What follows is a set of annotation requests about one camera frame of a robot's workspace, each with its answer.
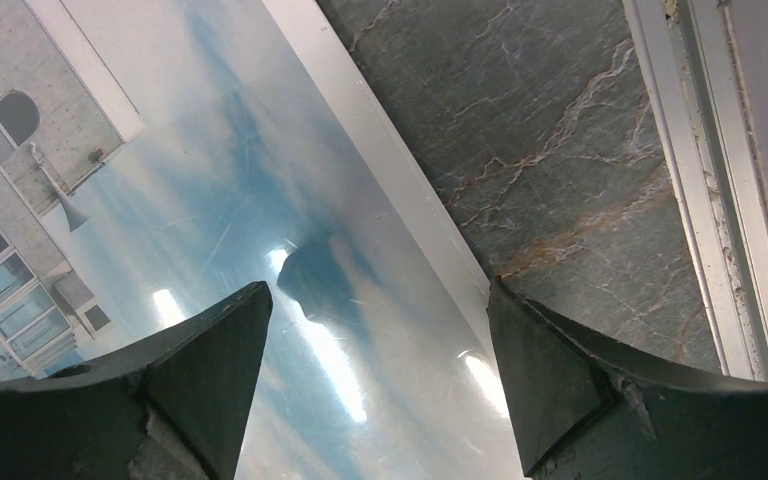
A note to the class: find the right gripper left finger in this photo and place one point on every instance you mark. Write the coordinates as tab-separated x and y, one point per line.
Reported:
173	405

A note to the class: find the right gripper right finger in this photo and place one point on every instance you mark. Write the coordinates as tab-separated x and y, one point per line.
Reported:
585	406

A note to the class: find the building and sky photo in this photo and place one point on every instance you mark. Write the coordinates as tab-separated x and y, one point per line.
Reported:
158	156

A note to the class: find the aluminium rail frame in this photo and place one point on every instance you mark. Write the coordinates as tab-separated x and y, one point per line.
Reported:
688	55

